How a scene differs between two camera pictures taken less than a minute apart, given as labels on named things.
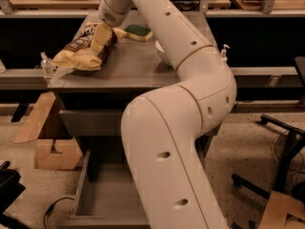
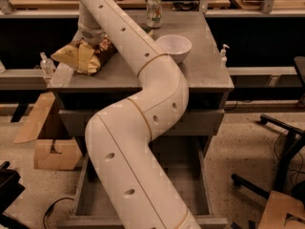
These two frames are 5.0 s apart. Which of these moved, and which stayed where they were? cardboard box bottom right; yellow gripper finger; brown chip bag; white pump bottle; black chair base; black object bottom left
Moved: brown chip bag; yellow gripper finger
Stayed: black object bottom left; white pump bottle; cardboard box bottom right; black chair base
